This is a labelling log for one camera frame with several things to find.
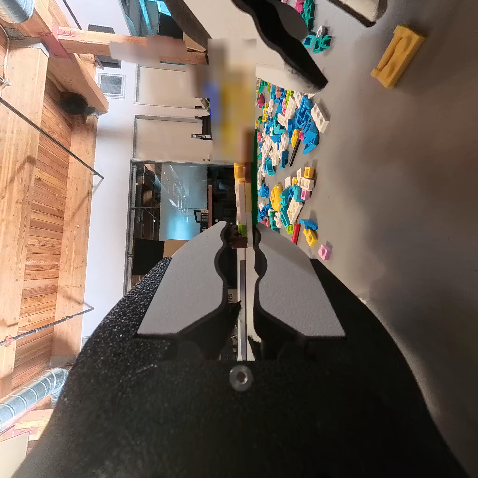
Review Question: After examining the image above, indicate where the yellow brick separator tool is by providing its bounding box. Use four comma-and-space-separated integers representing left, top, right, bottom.
371, 24, 427, 89

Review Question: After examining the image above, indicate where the wooden ceiling beam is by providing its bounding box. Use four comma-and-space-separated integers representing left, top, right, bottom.
0, 0, 110, 393

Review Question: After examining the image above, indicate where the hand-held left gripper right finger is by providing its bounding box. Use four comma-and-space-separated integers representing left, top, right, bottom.
253, 224, 347, 340

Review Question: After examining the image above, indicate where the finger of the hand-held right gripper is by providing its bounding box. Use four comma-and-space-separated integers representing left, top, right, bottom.
232, 0, 329, 94
329, 0, 389, 27

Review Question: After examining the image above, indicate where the dark wooden beam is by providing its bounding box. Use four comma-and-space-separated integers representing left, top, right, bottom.
164, 0, 210, 53

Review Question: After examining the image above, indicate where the thin metal rod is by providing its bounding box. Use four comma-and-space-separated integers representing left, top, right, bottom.
0, 96, 104, 179

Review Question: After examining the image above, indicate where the pile of colourful toy bricks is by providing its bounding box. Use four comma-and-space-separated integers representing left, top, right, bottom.
256, 0, 333, 248

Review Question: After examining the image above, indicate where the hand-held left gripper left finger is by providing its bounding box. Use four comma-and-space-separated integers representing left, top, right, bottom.
137, 220, 230, 338

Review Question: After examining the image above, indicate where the black monitor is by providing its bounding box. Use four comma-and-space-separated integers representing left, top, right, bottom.
132, 238, 166, 278

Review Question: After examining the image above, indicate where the brick model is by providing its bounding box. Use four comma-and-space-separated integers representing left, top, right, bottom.
233, 127, 260, 250

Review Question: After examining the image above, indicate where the white vent grille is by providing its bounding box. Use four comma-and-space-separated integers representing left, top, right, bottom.
97, 72, 126, 98

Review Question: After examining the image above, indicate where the black dome fixture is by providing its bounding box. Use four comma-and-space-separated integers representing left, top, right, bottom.
61, 92, 97, 117

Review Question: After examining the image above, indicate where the grey desk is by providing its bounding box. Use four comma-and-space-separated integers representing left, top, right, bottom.
239, 0, 478, 478

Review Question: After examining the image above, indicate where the silver ventilation duct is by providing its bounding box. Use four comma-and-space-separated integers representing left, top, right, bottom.
0, 367, 71, 431

